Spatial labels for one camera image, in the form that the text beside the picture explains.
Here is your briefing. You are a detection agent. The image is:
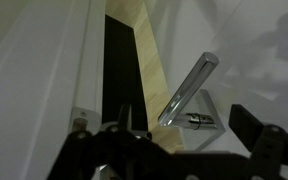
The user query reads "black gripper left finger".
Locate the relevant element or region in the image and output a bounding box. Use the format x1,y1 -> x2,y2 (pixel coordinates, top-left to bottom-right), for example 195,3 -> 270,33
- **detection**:
46,103 -> 185,180

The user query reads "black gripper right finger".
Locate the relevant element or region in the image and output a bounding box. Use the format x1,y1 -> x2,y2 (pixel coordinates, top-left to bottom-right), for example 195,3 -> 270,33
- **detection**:
228,103 -> 288,180

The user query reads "chrome door handle lever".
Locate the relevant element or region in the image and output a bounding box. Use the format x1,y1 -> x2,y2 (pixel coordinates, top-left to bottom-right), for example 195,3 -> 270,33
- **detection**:
157,51 -> 220,130

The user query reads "chrome square handle rosette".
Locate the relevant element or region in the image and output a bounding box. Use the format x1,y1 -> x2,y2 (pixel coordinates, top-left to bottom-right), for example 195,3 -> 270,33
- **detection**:
179,88 -> 227,152

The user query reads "white door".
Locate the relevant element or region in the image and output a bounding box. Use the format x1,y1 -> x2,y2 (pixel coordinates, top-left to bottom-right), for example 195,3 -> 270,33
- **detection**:
105,0 -> 288,180

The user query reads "white door frame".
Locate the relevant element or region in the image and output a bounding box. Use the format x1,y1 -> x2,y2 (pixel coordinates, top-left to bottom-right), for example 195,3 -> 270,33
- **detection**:
0,0 -> 107,180

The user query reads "metal strike plate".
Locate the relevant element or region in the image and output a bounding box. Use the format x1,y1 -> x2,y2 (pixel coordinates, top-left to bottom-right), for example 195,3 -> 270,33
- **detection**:
69,106 -> 102,135

